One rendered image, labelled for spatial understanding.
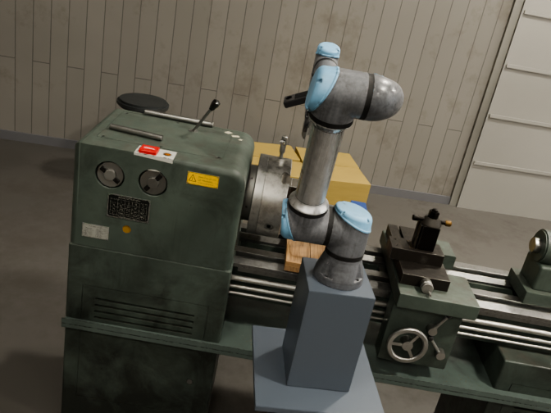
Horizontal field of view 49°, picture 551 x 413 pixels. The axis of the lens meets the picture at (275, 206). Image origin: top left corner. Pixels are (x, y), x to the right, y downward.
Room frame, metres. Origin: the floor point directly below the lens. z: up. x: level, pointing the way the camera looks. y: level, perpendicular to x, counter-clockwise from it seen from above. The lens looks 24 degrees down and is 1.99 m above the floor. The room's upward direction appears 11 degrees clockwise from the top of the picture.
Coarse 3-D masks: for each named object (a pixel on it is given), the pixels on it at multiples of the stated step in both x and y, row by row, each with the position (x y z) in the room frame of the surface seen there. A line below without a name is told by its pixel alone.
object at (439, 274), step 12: (396, 228) 2.35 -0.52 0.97; (408, 228) 2.38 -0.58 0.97; (396, 264) 2.08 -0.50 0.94; (408, 264) 2.04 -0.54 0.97; (420, 264) 2.06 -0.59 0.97; (408, 276) 1.96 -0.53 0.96; (420, 276) 1.96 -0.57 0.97; (432, 276) 1.98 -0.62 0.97; (444, 276) 2.00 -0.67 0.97; (444, 288) 1.96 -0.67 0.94
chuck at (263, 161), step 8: (264, 160) 2.13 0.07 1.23; (264, 168) 2.09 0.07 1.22; (256, 176) 2.06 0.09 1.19; (264, 176) 2.06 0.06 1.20; (256, 184) 2.04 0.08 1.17; (256, 192) 2.02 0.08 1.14; (256, 200) 2.01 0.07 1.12; (256, 208) 2.01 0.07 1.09; (248, 216) 2.02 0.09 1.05; (256, 216) 2.01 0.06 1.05; (248, 224) 2.03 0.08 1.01; (256, 224) 2.02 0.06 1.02; (248, 232) 2.07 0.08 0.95
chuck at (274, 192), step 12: (276, 168) 2.10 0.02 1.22; (288, 168) 2.11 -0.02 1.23; (276, 180) 2.06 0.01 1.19; (264, 192) 2.03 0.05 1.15; (276, 192) 2.03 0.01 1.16; (264, 204) 2.01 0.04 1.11; (276, 204) 2.02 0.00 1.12; (264, 216) 2.01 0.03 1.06; (276, 216) 2.01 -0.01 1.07; (264, 228) 2.03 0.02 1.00; (276, 228) 2.03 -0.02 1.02
